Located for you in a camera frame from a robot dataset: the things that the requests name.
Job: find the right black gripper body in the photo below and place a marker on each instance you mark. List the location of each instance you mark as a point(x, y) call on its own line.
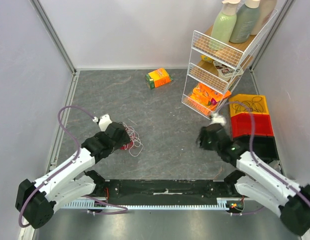
point(204, 138)

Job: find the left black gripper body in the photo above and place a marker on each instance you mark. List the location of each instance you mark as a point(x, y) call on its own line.
point(124, 140)

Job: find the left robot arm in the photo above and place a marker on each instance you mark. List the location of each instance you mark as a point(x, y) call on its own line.
point(37, 201)

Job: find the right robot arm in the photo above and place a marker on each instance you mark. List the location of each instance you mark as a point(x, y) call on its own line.
point(286, 198)

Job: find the red storage bin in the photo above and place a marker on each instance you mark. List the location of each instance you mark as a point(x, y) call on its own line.
point(241, 125)

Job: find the orange purple snack box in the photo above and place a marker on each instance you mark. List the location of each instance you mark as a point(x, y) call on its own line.
point(216, 97)

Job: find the yellow storage bin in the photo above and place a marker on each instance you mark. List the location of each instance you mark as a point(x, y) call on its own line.
point(245, 103)

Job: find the orange snack box front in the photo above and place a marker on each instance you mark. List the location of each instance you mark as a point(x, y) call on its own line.
point(200, 96)

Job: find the black storage bin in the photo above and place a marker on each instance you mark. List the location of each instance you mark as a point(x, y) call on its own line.
point(265, 148)

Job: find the white snack pouch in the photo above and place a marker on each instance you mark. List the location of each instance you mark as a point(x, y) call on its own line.
point(225, 72)

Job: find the orange green snack box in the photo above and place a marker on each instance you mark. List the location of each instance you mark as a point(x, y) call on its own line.
point(157, 78)

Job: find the yellow snack packet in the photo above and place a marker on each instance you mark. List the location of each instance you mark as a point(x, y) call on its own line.
point(206, 59)

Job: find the light green pump bottle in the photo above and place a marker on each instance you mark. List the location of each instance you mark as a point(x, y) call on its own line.
point(224, 24)

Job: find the grey green pump bottle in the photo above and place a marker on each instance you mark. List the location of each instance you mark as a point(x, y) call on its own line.
point(247, 17)

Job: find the beige pink bottle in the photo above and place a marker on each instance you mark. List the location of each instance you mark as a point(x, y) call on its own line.
point(266, 9)

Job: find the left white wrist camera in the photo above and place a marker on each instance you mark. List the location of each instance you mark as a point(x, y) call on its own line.
point(103, 122)

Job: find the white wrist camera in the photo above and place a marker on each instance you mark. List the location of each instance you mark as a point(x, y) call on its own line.
point(103, 122)
point(216, 118)

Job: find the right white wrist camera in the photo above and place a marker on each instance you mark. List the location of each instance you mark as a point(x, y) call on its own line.
point(216, 118)

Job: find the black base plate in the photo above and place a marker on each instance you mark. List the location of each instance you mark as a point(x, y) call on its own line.
point(186, 187)

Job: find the white wire shelf rack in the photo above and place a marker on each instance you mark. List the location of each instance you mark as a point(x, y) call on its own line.
point(232, 55)

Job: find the slotted cable duct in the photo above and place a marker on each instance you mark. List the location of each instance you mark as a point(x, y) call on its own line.
point(85, 203)

